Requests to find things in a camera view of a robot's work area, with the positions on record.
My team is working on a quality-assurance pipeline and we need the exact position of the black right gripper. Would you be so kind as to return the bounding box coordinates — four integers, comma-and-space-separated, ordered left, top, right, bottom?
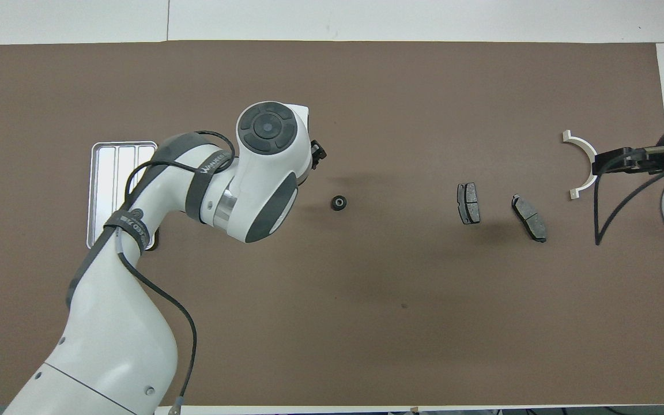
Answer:
592, 144, 664, 176

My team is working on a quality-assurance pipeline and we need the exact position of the silver metal tray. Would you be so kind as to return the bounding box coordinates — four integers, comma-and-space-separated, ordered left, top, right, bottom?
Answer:
86, 141, 159, 251

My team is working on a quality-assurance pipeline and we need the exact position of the curved dark brake pad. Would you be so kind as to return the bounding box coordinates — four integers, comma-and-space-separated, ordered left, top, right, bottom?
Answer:
511, 194, 548, 243

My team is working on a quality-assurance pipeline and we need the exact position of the rectangular dark brake pad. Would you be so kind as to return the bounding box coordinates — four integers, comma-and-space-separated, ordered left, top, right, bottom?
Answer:
457, 182, 481, 225

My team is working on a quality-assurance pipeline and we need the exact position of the brown table mat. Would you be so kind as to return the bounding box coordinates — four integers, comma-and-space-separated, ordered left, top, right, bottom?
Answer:
0, 40, 664, 407

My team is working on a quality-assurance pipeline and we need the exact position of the white semicircular bracket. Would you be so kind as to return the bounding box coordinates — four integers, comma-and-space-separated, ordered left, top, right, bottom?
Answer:
561, 130, 600, 201

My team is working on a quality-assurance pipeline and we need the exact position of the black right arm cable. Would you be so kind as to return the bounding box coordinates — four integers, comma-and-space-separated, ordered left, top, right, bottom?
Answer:
594, 159, 664, 246

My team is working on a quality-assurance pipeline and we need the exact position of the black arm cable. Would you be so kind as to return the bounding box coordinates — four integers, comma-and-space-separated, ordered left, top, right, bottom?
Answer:
116, 131, 235, 413
594, 159, 664, 246

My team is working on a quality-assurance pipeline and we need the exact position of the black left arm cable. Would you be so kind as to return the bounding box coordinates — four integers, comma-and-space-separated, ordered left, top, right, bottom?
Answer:
116, 131, 235, 413

